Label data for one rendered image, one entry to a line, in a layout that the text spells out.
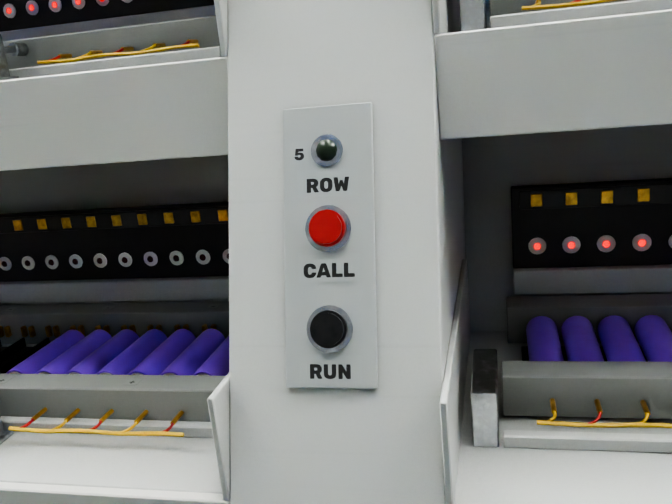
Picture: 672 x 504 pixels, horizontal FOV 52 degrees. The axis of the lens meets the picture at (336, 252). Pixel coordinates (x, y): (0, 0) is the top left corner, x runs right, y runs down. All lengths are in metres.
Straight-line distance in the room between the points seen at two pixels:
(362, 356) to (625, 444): 0.13
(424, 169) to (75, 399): 0.23
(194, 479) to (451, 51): 0.22
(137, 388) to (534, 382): 0.20
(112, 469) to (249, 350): 0.10
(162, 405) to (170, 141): 0.14
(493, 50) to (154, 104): 0.16
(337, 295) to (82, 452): 0.17
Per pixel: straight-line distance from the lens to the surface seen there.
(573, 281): 0.46
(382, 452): 0.30
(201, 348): 0.44
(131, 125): 0.36
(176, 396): 0.38
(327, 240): 0.29
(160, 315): 0.50
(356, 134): 0.30
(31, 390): 0.42
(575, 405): 0.36
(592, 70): 0.31
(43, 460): 0.40
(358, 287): 0.29
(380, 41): 0.31
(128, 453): 0.38
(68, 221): 0.54
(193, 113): 0.34
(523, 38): 0.31
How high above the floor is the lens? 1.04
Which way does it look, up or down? 4 degrees up
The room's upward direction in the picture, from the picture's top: 1 degrees counter-clockwise
